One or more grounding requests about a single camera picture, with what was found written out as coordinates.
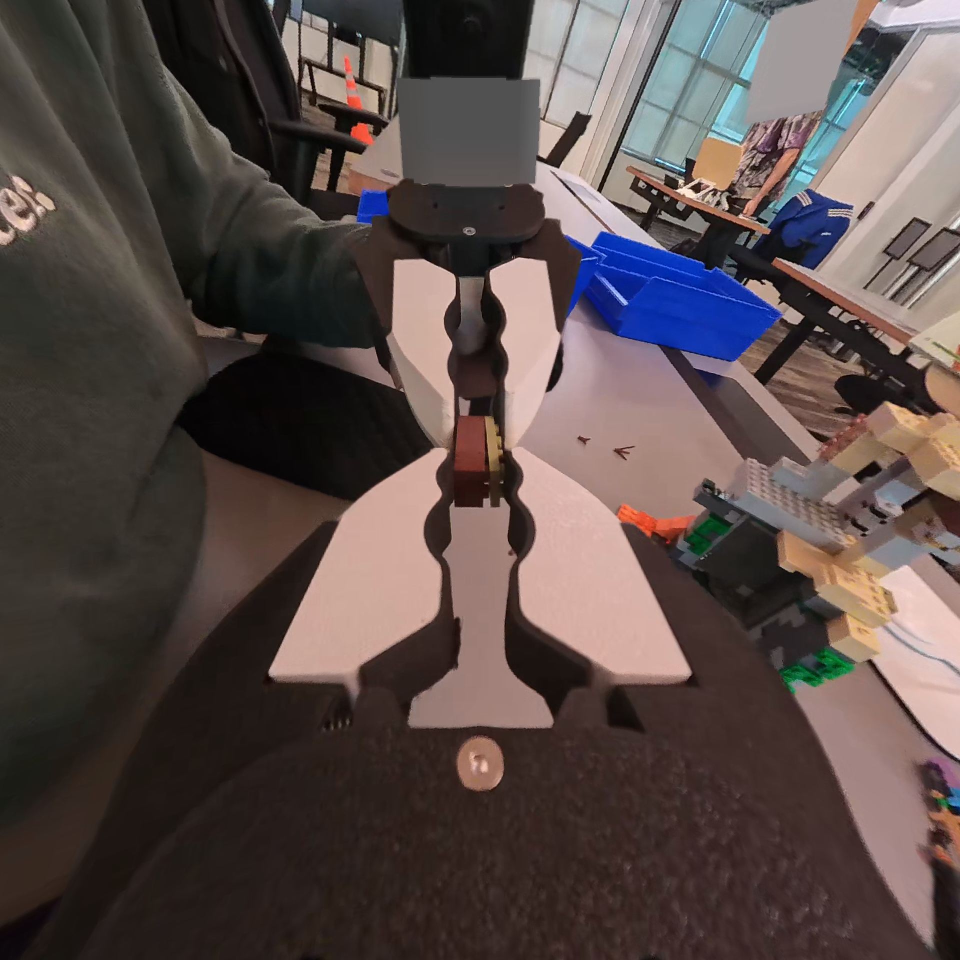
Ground wooden background desk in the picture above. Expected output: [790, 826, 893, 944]
[626, 165, 774, 260]
[753, 258, 927, 384]

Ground cardboard box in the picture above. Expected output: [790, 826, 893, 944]
[693, 138, 745, 190]

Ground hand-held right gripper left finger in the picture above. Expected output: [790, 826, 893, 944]
[267, 447, 462, 711]

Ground olive yellow brick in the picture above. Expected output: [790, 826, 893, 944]
[483, 414, 507, 505]

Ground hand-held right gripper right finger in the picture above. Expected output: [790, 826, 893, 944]
[504, 447, 694, 711]

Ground pile of loose toy bricks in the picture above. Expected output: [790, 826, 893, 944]
[918, 757, 960, 864]

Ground white desk device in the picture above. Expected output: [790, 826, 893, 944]
[681, 178, 740, 210]

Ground person's left forearm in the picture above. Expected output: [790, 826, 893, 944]
[202, 150, 391, 352]

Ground brown toy brick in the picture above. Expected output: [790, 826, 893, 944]
[452, 414, 490, 509]

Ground blue jacket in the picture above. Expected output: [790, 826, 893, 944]
[765, 191, 856, 258]

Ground black framed board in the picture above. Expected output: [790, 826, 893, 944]
[883, 217, 935, 260]
[907, 228, 960, 275]

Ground grey desk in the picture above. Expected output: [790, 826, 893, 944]
[0, 116, 960, 931]

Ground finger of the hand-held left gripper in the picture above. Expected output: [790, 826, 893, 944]
[390, 258, 471, 453]
[486, 258, 567, 447]

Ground person's green sweater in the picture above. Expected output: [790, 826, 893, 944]
[0, 0, 226, 837]

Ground toy brick model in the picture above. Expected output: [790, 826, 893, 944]
[618, 401, 960, 693]

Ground orange traffic cone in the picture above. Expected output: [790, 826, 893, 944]
[341, 56, 376, 147]

